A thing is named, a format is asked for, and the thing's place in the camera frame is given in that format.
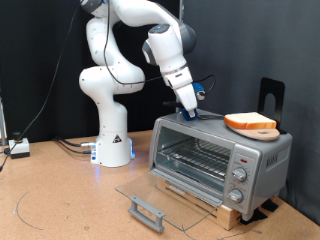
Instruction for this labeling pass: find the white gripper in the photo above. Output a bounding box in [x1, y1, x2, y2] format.
[164, 67, 198, 118]

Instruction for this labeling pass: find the black slotted spatula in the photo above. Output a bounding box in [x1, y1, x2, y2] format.
[162, 100, 225, 121]

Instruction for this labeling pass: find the toy bread slice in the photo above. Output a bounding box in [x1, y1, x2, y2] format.
[223, 112, 278, 130]

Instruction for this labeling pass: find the metal oven rack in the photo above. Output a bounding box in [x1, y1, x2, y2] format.
[156, 137, 232, 183]

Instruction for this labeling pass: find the silver oven knob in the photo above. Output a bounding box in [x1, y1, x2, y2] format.
[227, 188, 244, 204]
[232, 166, 248, 183]

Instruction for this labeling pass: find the silver toaster oven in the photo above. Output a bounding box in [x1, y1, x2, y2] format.
[148, 109, 294, 222]

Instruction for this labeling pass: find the round wooden cutting board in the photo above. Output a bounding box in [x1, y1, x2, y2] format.
[229, 126, 281, 142]

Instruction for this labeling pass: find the black metal bookend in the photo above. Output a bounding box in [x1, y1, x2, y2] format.
[257, 77, 288, 135]

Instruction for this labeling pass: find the aluminium vertical pole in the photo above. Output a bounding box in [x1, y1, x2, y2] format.
[175, 0, 186, 114]

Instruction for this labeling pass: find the wooden pallet base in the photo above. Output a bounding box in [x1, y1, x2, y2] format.
[155, 176, 243, 232]

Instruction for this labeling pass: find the black foam pad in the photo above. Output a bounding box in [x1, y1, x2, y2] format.
[261, 199, 279, 213]
[239, 208, 269, 226]

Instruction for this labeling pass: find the grey emergency stop box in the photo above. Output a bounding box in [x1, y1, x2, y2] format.
[8, 131, 31, 159]

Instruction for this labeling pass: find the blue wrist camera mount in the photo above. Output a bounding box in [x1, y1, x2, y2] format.
[192, 82, 207, 101]

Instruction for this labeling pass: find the black cable with silver plug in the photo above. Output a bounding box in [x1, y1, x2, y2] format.
[54, 136, 98, 149]

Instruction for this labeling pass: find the black base cable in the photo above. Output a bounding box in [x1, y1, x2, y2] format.
[56, 139, 94, 155]

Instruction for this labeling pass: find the black hanging cable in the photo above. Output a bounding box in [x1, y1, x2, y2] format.
[0, 0, 83, 173]

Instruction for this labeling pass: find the metal stand post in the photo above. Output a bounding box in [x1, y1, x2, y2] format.
[0, 96, 8, 147]

